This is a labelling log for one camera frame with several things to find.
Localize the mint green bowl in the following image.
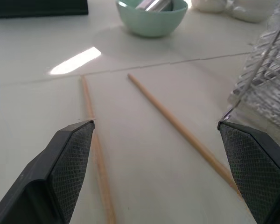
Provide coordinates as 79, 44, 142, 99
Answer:
116, 0, 189, 38

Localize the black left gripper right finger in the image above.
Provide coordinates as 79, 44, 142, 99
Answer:
217, 120, 280, 224

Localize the wooden chopstick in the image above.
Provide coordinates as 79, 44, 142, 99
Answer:
80, 75, 117, 224
127, 73, 242, 198

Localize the white ceramic dish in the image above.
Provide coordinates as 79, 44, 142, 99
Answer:
192, 0, 280, 23

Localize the black flat tray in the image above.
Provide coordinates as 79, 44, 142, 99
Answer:
0, 0, 89, 19

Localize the shiny metal spoon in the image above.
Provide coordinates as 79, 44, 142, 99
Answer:
134, 0, 174, 12

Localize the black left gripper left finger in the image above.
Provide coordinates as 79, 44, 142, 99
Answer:
0, 119, 95, 224

